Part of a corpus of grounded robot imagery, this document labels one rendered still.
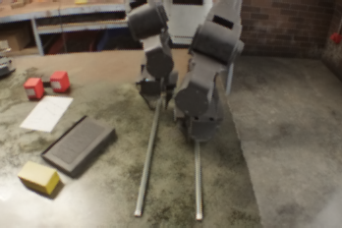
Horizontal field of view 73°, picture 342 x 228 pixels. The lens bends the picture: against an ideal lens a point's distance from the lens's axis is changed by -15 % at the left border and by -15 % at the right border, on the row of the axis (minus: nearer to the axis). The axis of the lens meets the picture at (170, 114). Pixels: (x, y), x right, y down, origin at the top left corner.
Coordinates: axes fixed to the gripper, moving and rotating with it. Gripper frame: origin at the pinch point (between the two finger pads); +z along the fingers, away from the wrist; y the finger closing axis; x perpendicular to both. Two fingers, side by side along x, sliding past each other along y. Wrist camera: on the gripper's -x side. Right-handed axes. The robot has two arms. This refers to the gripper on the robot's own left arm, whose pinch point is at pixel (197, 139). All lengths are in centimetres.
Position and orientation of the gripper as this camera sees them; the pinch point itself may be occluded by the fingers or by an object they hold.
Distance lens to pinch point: 61.8
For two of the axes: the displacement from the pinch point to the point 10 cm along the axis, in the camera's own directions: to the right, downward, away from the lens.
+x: 0.4, -6.2, 7.8
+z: 0.0, 7.8, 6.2
